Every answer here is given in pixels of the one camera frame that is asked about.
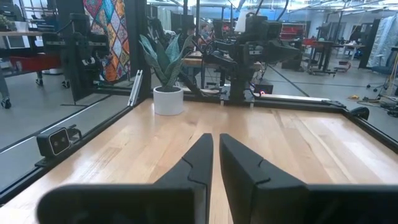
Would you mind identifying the silver aluminium bracket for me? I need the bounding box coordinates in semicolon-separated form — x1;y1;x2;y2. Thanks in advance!
127;69;144;107

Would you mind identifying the white tarp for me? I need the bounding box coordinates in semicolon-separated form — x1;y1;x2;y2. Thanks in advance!
368;14;398;68

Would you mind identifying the black equipment stand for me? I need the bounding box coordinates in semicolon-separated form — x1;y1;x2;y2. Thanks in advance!
42;12;110;103

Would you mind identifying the black box red light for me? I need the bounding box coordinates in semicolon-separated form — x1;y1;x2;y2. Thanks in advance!
254;83;274;96

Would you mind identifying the wooden table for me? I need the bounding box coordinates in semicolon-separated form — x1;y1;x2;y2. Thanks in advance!
182;51;264;72

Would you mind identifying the red shelf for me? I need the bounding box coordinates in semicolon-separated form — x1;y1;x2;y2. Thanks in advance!
279;23;308;41

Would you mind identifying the black aluminium table frame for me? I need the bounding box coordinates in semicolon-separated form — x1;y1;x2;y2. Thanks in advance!
0;0;398;206

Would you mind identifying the colourful patterned quilt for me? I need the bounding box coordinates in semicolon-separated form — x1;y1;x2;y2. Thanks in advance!
82;0;131;83

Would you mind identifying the green potted plant white pot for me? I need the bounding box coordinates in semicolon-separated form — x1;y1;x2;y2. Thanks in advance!
138;33;195;116

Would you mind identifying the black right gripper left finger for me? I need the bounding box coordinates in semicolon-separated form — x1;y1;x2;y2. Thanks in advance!
36;133;215;224

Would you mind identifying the small black camera box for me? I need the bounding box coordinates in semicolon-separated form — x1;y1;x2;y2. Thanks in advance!
36;126;72;157

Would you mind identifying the person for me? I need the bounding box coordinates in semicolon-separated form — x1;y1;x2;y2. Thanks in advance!
198;23;215;46

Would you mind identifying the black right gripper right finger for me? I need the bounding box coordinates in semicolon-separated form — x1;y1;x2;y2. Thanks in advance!
219;133;398;224

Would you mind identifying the red bench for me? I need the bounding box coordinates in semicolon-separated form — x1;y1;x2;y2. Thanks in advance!
9;54;62;73

